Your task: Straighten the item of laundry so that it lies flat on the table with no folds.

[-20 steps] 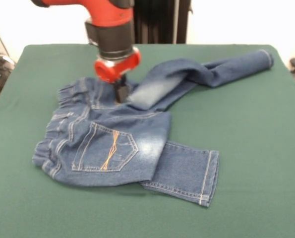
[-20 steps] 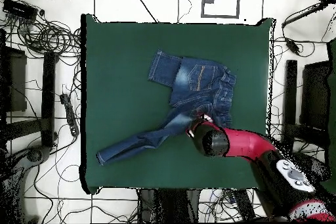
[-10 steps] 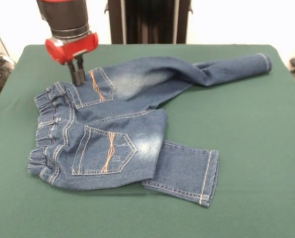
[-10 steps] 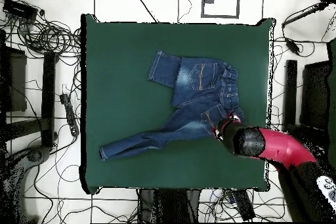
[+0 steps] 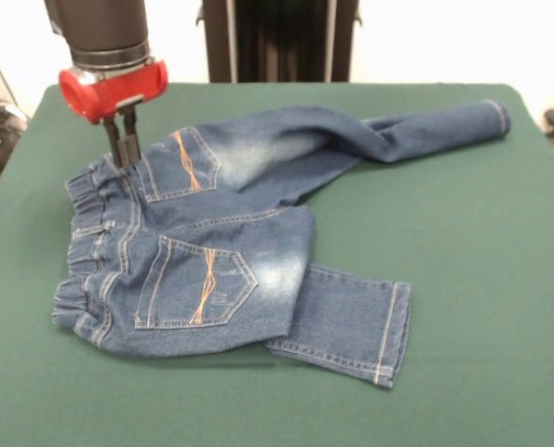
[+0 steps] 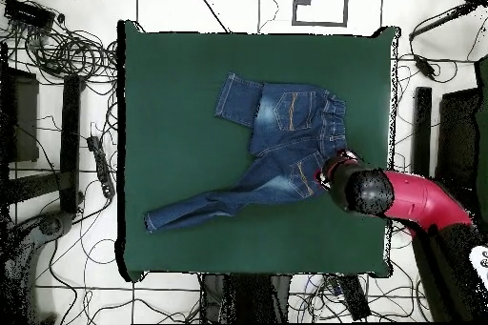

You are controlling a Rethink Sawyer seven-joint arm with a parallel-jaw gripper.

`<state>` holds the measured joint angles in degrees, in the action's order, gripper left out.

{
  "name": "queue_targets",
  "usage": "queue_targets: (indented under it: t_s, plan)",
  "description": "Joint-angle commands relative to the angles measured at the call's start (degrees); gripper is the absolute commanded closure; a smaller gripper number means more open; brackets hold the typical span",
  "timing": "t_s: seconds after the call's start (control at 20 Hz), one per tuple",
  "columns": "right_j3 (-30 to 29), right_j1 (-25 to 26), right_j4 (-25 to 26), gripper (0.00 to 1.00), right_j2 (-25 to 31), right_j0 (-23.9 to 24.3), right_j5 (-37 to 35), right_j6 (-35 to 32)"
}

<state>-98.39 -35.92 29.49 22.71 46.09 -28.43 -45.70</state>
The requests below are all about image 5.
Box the dark green table cloth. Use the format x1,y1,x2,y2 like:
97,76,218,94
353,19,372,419
0,82,554,447

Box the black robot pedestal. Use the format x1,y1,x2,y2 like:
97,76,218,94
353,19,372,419
200,0,364,84

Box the blue denim jeans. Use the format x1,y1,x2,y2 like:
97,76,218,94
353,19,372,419
50,98,513,388

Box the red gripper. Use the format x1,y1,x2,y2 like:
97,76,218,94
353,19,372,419
58,59,169,169

